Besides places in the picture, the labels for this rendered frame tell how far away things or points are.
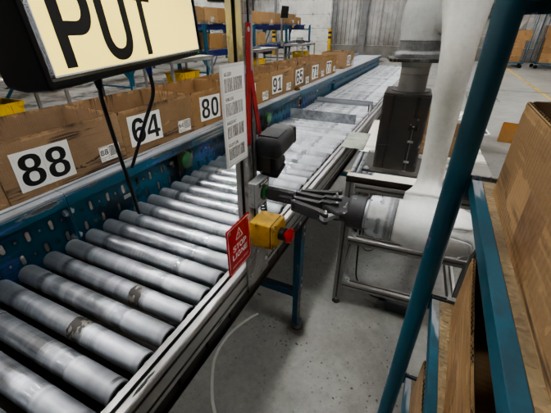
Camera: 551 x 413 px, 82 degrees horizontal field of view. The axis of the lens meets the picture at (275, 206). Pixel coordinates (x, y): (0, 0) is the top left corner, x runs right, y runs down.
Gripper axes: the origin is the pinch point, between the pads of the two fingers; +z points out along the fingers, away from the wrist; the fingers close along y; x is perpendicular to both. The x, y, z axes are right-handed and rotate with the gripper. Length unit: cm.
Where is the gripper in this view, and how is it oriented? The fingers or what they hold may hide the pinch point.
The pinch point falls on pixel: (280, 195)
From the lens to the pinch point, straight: 76.3
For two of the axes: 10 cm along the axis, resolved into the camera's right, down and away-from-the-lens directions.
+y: -4.3, 4.5, -7.9
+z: -9.0, -2.1, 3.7
